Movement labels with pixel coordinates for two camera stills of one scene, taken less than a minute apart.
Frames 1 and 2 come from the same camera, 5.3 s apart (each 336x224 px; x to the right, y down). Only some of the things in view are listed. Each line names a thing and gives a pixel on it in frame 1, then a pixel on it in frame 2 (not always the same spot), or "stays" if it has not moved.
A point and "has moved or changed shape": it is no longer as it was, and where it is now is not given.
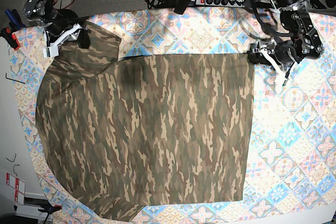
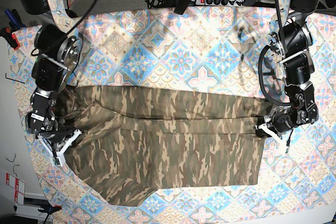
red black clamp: x=16 y=24 stays
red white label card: x=19 y=186 stays
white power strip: x=202 y=0 stays
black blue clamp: x=49 y=209 stays
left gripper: x=72 y=32 -> x=57 y=142
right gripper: x=259 y=53 -> x=268 y=129
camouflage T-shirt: x=125 y=134 has moved or changed shape
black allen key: x=12 y=80 stays
